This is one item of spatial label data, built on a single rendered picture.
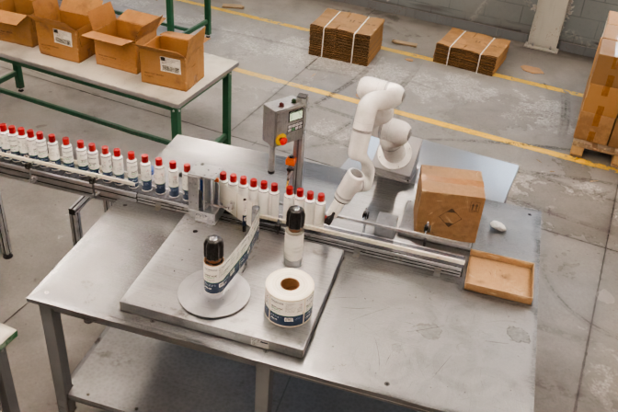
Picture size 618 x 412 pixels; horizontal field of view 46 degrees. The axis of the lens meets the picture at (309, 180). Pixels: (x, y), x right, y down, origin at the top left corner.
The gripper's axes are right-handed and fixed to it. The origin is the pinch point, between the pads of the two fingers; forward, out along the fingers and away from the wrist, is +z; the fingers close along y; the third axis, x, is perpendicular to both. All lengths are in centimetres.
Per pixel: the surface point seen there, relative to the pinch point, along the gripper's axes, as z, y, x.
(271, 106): -39, -4, -48
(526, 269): -22, -11, 93
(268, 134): -26, -2, -44
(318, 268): 4.7, 28.6, 5.4
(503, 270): -19, -6, 83
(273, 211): 9.1, 2.4, -25.4
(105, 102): 174, -221, -204
